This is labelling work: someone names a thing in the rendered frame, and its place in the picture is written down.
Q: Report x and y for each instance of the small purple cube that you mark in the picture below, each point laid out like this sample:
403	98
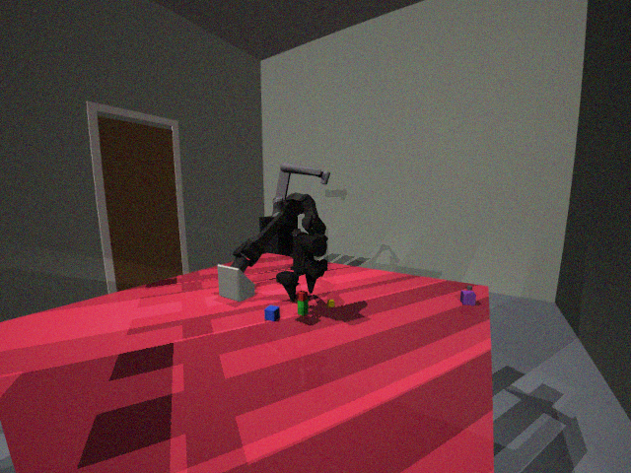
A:
467	297

